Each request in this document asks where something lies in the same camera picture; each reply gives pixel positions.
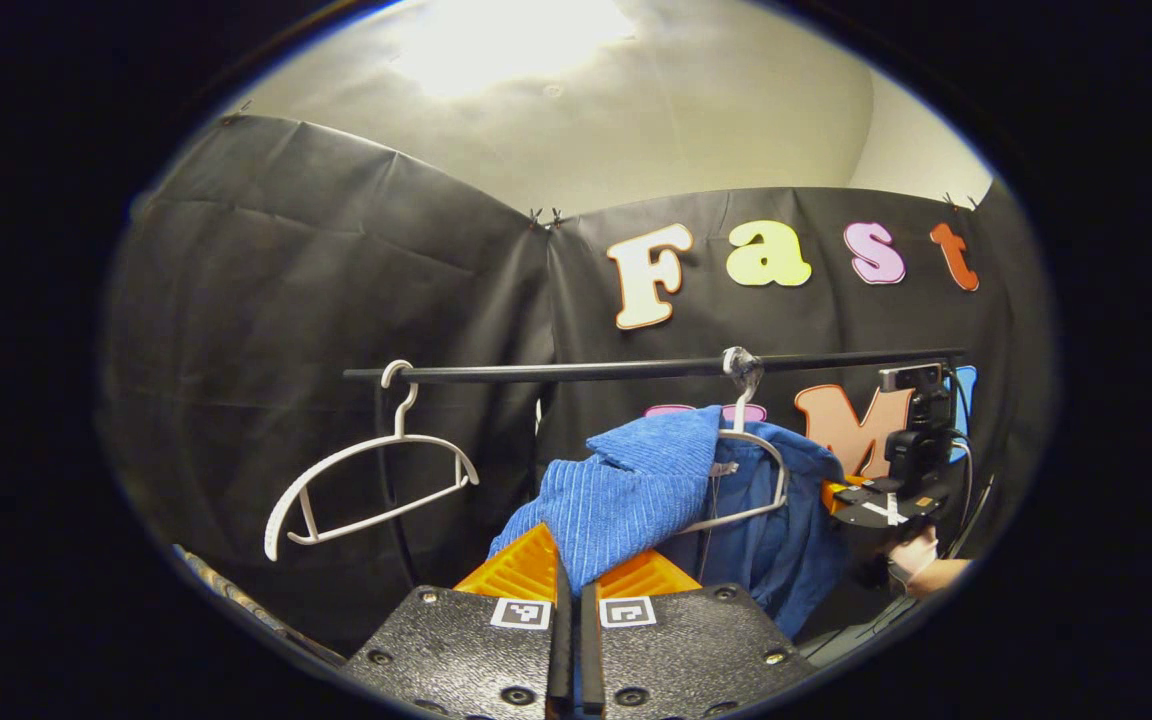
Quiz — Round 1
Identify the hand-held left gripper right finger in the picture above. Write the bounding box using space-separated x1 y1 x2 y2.
580 547 819 720

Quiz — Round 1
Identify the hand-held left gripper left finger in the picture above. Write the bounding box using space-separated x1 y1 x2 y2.
344 521 574 720

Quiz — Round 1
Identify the blue corduroy shirt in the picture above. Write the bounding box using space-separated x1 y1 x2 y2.
488 405 847 641

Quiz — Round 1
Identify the white plastic hanger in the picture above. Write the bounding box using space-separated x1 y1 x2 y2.
681 347 789 536
264 360 480 562

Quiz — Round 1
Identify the black clothes rack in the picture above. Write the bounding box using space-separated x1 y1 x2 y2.
344 347 967 591

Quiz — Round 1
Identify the ceiling light panel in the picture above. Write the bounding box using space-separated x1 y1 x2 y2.
391 0 637 101

